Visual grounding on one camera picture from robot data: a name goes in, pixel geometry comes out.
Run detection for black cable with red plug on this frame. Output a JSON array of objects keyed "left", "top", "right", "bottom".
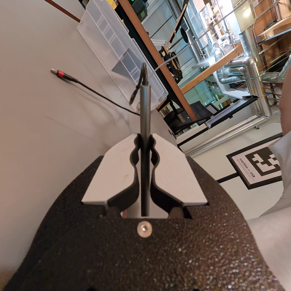
[{"left": 50, "top": 68, "right": 141, "bottom": 117}]

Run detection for vertical silver duct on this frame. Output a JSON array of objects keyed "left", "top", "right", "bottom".
[{"left": 239, "top": 30, "right": 272, "bottom": 121}]

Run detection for clear plastic tray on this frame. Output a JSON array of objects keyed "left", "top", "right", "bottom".
[{"left": 77, "top": 0, "right": 169, "bottom": 110}]

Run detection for silver duct pipe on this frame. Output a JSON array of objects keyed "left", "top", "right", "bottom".
[{"left": 261, "top": 53, "right": 291, "bottom": 84}]

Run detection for black device with green display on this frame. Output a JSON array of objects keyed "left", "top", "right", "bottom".
[{"left": 131, "top": 0, "right": 149, "bottom": 22}]

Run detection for black office chair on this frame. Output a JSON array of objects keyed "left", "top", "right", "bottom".
[{"left": 164, "top": 101, "right": 214, "bottom": 134}]

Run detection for person's white shirt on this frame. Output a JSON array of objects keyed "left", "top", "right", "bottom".
[{"left": 247, "top": 131, "right": 291, "bottom": 291}]

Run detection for framed marker sign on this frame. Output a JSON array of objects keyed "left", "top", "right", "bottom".
[{"left": 226, "top": 133, "right": 284, "bottom": 190}]

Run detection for person's right forearm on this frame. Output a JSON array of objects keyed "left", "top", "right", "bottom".
[{"left": 279, "top": 53, "right": 291, "bottom": 137}]

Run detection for grey usb hub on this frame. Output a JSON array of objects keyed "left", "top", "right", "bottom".
[{"left": 139, "top": 85, "right": 152, "bottom": 217}]

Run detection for grey desk with wooden edge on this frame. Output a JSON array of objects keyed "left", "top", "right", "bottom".
[{"left": 114, "top": 0, "right": 198, "bottom": 122}]

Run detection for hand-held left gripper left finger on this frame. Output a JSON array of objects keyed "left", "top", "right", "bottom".
[{"left": 81, "top": 134, "right": 140, "bottom": 213}]

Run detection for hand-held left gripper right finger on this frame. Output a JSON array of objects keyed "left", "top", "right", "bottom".
[{"left": 150, "top": 134, "right": 209, "bottom": 219}]

